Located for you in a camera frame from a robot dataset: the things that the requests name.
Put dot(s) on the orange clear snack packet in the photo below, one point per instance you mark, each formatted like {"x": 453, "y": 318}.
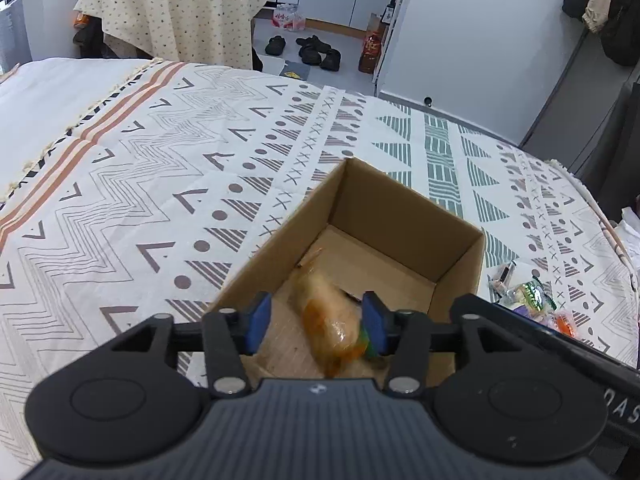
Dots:
{"x": 331, "y": 320}

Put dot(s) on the dotted cream tablecloth table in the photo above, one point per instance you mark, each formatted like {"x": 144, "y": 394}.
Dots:
{"x": 215, "y": 32}

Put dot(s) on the black slippers pile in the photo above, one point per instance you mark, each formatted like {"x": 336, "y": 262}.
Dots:
{"x": 314, "y": 52}

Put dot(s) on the pink water bottle pack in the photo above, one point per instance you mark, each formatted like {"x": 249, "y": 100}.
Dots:
{"x": 286, "y": 16}

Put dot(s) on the green round biscuit packet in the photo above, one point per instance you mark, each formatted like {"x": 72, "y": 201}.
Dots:
{"x": 532, "y": 295}

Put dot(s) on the orange jelly snack packet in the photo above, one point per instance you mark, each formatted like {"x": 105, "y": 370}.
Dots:
{"x": 563, "y": 322}

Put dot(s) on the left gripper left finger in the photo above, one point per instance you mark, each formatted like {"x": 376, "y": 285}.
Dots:
{"x": 228, "y": 334}

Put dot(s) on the black slipper single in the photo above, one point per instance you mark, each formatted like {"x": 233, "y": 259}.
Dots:
{"x": 275, "y": 46}

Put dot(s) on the red oil bottle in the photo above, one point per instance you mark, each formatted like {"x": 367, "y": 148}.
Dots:
{"x": 371, "y": 51}

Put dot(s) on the patterned bedspread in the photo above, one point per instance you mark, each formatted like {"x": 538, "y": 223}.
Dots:
{"x": 131, "y": 187}

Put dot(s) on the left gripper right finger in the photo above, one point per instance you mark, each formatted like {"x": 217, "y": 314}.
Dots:
{"x": 401, "y": 336}

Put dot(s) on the hanging dark clothes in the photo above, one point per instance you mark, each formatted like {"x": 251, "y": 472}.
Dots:
{"x": 616, "y": 22}

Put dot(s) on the brown cardboard box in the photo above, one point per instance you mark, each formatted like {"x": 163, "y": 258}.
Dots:
{"x": 365, "y": 232}

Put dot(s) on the silver brown snack bar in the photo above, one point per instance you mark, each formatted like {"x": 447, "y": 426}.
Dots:
{"x": 499, "y": 283}

